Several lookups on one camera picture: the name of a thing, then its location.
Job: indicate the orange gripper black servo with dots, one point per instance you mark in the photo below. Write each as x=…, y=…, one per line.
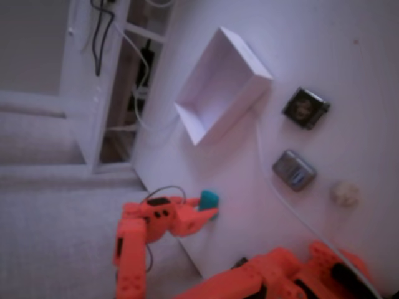
x=191, y=222

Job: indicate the green cube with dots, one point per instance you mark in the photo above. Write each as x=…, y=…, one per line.
x=209, y=199

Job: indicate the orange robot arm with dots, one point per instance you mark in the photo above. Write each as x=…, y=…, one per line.
x=129, y=255

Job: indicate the white cardboard bin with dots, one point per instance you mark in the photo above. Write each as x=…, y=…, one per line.
x=218, y=93

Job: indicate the grey plastic case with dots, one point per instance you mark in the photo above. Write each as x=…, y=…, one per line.
x=293, y=169

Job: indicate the black square coin case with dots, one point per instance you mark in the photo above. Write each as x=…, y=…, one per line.
x=304, y=107

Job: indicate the beige small figurine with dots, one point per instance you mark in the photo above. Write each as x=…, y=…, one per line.
x=345, y=193

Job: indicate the black plug adapter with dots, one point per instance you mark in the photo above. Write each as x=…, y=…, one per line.
x=146, y=59

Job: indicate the white shelf unit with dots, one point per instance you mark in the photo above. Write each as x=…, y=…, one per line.
x=84, y=93

